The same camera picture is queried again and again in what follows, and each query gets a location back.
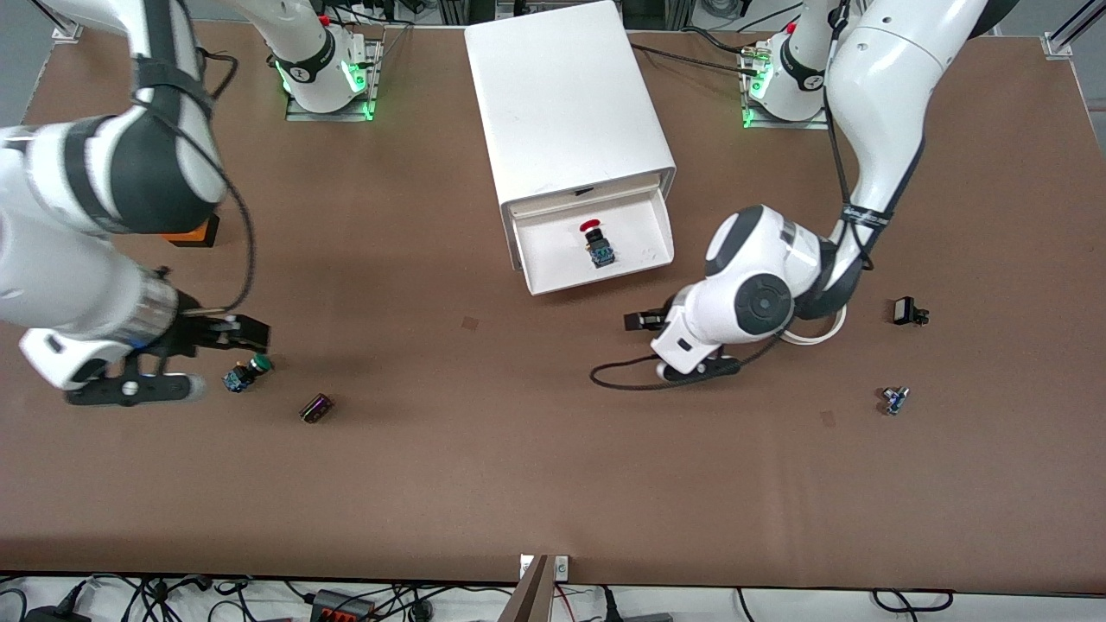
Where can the black power strip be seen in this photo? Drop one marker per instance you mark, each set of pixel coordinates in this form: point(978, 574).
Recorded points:
point(341, 609)

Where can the white curved plastic strip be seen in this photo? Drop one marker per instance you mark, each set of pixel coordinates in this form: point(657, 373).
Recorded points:
point(821, 339)

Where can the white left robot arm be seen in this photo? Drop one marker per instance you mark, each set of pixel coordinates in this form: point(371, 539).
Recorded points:
point(881, 86)

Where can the small white bracket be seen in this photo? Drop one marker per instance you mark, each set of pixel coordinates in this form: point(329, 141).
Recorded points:
point(562, 566)
point(525, 566)

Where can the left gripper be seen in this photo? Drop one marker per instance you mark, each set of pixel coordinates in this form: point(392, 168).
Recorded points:
point(658, 320)

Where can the black power adapter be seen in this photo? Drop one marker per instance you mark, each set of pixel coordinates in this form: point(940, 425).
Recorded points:
point(52, 615)

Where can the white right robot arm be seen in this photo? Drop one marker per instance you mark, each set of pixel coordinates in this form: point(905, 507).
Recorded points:
point(52, 276)

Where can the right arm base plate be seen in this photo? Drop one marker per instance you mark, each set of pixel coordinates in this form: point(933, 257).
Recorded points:
point(377, 60)

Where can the small blue electronic component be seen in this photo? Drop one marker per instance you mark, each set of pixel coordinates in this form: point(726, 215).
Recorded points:
point(895, 400)

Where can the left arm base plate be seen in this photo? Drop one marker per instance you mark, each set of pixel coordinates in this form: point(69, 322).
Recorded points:
point(778, 124)

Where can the small black component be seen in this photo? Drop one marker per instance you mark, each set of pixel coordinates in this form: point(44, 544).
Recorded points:
point(905, 310)

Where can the dark maroon cylindrical capacitor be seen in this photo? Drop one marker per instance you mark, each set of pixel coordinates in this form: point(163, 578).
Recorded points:
point(316, 409)

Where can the green push button switch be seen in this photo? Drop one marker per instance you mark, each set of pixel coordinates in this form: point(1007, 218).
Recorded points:
point(235, 378)

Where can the aluminium frame profile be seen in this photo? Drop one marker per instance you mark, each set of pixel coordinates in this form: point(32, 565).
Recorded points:
point(60, 22)
point(1067, 34)

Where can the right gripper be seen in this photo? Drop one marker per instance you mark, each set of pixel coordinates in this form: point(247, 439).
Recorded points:
point(188, 333)

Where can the red push button switch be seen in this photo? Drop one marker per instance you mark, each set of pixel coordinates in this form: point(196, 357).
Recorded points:
point(599, 246)

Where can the wooden beam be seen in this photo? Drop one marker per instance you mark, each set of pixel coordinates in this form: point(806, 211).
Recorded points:
point(529, 596)

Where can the orange button enclosure box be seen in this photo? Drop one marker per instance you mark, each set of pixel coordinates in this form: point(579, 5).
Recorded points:
point(200, 235)

